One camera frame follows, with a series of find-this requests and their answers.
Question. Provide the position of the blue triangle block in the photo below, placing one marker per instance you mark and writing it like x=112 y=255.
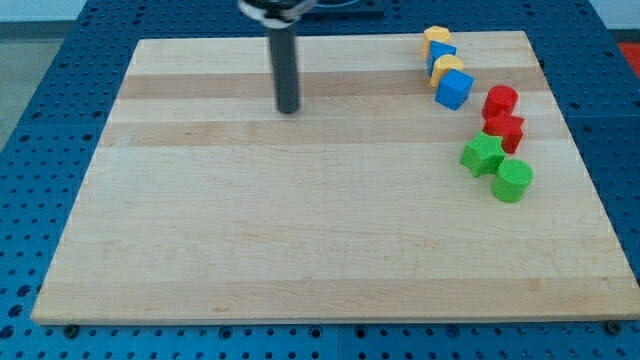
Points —
x=436 y=50

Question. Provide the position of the red cylinder block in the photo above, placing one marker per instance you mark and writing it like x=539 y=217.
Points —
x=500 y=98

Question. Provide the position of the red star block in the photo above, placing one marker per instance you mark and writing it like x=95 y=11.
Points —
x=509 y=127

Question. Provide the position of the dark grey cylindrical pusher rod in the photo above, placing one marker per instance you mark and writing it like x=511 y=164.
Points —
x=282 y=46

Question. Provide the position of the blue cube block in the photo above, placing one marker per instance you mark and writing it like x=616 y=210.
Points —
x=454 y=89

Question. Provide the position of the green star block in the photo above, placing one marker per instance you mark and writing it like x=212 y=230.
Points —
x=483 y=154

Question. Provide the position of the light wooden board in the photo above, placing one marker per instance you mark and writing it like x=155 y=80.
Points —
x=203 y=204

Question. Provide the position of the yellow hexagon block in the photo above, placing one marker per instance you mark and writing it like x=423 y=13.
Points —
x=434 y=33

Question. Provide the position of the green cylinder block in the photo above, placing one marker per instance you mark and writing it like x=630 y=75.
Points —
x=512 y=180

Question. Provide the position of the yellow cylinder block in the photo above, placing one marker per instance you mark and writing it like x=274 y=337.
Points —
x=442 y=65

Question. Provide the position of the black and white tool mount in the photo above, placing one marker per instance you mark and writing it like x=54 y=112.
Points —
x=276 y=13

